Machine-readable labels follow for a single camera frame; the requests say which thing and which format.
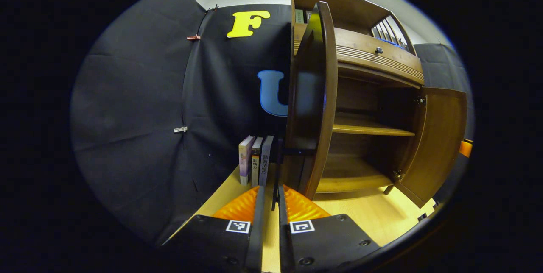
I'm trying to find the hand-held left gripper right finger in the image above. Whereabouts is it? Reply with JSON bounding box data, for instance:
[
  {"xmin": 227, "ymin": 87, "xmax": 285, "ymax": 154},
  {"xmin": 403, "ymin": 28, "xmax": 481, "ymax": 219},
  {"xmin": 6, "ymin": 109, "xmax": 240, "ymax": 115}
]
[{"xmin": 278, "ymin": 184, "xmax": 382, "ymax": 273}]

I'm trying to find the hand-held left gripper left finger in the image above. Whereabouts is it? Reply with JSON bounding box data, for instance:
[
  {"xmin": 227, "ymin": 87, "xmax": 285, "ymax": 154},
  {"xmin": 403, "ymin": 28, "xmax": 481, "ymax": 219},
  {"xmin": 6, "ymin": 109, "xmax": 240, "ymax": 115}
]
[{"xmin": 163, "ymin": 185, "xmax": 266, "ymax": 273}]

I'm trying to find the wooden cabinet door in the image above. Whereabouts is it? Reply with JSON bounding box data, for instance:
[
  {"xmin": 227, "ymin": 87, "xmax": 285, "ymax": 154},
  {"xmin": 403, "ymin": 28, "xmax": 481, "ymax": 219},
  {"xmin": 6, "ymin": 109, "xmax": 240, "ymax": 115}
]
[
  {"xmin": 395, "ymin": 87, "xmax": 468, "ymax": 209},
  {"xmin": 271, "ymin": 1, "xmax": 339, "ymax": 212}
]

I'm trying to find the wooden double-door shoe cabinet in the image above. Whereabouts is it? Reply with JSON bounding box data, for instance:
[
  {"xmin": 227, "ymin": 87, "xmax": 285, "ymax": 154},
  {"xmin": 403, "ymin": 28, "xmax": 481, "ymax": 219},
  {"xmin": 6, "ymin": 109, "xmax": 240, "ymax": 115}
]
[{"xmin": 271, "ymin": 0, "xmax": 468, "ymax": 212}]

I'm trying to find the wooden inner cabinet shelf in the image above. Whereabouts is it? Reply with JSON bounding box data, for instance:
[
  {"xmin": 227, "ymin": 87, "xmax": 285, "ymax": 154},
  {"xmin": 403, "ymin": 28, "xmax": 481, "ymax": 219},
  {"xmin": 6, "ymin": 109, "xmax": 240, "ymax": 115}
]
[{"xmin": 332, "ymin": 114, "xmax": 416, "ymax": 137}]

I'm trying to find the wooden cabinet drawer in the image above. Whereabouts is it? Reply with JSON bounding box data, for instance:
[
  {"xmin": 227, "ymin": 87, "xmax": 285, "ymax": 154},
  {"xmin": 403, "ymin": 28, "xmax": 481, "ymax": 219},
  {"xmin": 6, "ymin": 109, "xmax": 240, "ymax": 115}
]
[{"xmin": 293, "ymin": 23, "xmax": 425, "ymax": 87}]

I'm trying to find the dark book with orange spine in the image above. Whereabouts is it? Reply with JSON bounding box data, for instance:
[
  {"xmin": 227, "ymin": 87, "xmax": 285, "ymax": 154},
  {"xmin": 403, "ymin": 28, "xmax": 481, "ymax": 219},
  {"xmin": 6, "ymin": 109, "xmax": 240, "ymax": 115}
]
[{"xmin": 251, "ymin": 137, "xmax": 264, "ymax": 188}]

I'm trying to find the grey book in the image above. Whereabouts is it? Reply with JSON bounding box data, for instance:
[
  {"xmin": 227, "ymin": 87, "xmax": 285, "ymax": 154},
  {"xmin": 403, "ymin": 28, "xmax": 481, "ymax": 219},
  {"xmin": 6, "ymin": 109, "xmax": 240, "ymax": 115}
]
[{"xmin": 259, "ymin": 136, "xmax": 274, "ymax": 187}]

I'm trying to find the white and purple book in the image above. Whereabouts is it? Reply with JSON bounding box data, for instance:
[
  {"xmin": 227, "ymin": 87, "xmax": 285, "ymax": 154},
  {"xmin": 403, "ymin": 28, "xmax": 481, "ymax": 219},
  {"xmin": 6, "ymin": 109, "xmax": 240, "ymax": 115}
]
[{"xmin": 238, "ymin": 136, "xmax": 255, "ymax": 186}]

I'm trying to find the blue cloth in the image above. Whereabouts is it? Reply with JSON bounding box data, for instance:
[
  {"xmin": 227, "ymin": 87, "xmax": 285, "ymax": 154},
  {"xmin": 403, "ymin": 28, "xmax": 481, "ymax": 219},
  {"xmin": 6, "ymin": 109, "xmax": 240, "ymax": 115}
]
[{"xmin": 378, "ymin": 37, "xmax": 409, "ymax": 49}]

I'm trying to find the black backdrop cloth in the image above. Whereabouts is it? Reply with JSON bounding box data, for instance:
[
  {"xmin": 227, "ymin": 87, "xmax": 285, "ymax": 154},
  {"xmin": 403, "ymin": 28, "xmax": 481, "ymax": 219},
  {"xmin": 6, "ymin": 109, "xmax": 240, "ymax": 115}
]
[{"xmin": 70, "ymin": 0, "xmax": 473, "ymax": 246}]

